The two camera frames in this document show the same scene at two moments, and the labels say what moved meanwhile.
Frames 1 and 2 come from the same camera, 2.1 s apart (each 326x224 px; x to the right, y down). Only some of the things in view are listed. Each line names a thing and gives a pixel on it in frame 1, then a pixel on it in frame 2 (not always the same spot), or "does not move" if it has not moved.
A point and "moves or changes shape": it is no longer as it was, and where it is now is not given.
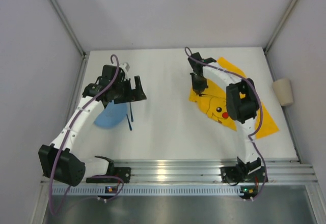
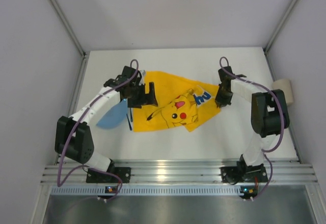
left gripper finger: x=139 y=94 -> x=150 y=99
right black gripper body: x=198 y=83 -> x=221 y=98
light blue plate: x=113 y=115 does not move
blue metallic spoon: x=131 y=112 does not move
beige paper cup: x=282 y=87 does not move
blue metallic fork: x=129 y=123 does not move
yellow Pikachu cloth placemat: x=214 y=102 moves or changes shape
